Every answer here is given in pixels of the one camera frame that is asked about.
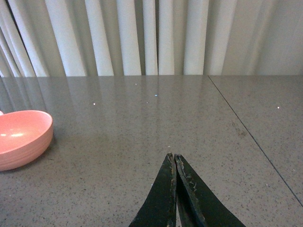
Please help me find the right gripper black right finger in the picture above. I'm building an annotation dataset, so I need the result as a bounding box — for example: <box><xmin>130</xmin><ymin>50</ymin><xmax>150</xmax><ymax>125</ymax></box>
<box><xmin>175</xmin><ymin>154</ymin><xmax>245</xmax><ymax>227</ymax></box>

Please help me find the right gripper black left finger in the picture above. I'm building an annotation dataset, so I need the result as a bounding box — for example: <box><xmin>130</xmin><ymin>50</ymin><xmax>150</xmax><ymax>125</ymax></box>
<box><xmin>130</xmin><ymin>153</ymin><xmax>177</xmax><ymax>227</ymax></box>

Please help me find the white pleated curtain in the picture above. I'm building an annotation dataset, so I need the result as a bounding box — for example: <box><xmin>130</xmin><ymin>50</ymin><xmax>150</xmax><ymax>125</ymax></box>
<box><xmin>0</xmin><ymin>0</ymin><xmax>303</xmax><ymax>77</ymax></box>

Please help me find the pink bowl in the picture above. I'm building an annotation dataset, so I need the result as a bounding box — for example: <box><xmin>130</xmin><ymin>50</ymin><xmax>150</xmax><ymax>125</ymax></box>
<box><xmin>0</xmin><ymin>110</ymin><xmax>53</xmax><ymax>171</ymax></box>

